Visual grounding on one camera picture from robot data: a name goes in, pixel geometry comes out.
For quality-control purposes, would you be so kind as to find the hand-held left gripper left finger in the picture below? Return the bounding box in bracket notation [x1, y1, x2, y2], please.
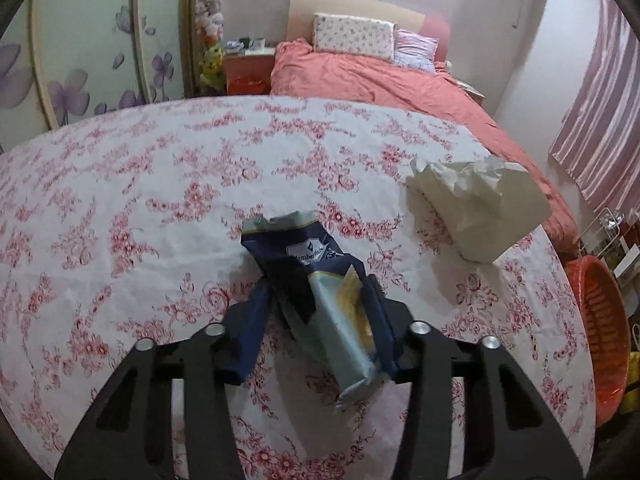
[54, 280, 273, 480]

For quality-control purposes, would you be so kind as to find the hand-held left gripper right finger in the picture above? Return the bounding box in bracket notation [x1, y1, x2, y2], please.
[367, 275, 586, 480]

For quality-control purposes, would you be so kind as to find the blue snack packet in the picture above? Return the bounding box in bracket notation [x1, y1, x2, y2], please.
[240, 212, 396, 414]

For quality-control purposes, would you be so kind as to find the red plastic basket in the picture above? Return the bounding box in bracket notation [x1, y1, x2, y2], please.
[565, 255, 632, 427]

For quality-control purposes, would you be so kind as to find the cream tissue box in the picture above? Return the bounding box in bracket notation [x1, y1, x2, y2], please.
[406, 156, 553, 265]

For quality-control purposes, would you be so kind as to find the pink floral tablecloth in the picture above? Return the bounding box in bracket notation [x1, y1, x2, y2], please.
[0, 95, 601, 480]

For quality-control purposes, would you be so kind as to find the salmon pink duvet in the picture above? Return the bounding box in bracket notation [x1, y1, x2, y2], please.
[270, 39, 581, 261]

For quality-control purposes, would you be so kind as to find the pink striped pillow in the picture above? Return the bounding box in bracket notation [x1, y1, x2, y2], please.
[392, 30, 442, 72]

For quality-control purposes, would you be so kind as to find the white floral pillow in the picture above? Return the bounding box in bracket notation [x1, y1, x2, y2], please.
[312, 12, 397, 64]

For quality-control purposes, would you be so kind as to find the plush toy bouquet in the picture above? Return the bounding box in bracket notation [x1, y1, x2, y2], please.
[192, 0, 227, 94]

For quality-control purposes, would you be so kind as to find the pink striped curtain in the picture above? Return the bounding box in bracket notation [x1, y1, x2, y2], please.
[549, 0, 640, 221]

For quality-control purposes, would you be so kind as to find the cream and pink headboard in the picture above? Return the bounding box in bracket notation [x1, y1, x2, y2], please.
[287, 0, 451, 63]

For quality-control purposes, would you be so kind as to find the floral glass sliding wardrobe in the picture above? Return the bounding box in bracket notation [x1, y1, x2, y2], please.
[0, 0, 201, 153]

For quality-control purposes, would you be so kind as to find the white wire rack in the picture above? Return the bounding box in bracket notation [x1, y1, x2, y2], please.
[580, 207, 627, 267]

